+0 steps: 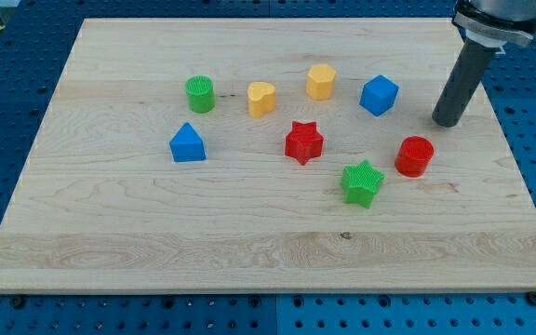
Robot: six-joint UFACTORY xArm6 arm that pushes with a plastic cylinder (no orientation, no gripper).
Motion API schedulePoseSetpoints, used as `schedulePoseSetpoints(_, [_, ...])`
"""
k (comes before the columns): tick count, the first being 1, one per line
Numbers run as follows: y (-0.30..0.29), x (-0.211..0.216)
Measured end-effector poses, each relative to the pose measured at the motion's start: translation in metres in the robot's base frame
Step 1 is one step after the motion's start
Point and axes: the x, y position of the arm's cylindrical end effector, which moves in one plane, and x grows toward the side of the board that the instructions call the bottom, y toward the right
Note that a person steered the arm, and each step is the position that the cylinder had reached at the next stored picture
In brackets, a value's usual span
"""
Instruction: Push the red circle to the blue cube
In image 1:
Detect blue cube block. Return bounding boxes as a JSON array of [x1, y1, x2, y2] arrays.
[[359, 75, 399, 116]]

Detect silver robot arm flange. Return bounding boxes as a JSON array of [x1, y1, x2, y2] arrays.
[[452, 0, 536, 48]]

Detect light wooden board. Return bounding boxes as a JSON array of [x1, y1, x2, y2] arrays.
[[0, 18, 536, 295]]

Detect blue triangle block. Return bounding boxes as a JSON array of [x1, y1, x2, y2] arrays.
[[169, 123, 206, 162]]

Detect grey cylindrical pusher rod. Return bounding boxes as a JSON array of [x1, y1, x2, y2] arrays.
[[432, 38, 498, 127]]

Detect green cylinder block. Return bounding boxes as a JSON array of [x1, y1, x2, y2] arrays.
[[185, 75, 215, 114]]

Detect red star block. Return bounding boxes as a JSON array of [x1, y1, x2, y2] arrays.
[[285, 121, 324, 166]]

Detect yellow hexagon block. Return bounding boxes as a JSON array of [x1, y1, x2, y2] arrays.
[[306, 63, 337, 101]]

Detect yellow heart block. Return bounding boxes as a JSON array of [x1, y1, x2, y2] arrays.
[[248, 82, 276, 118]]

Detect red cylinder block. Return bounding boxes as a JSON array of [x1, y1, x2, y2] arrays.
[[395, 136, 435, 178]]

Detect green star block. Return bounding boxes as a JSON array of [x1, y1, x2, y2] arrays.
[[341, 160, 385, 208]]

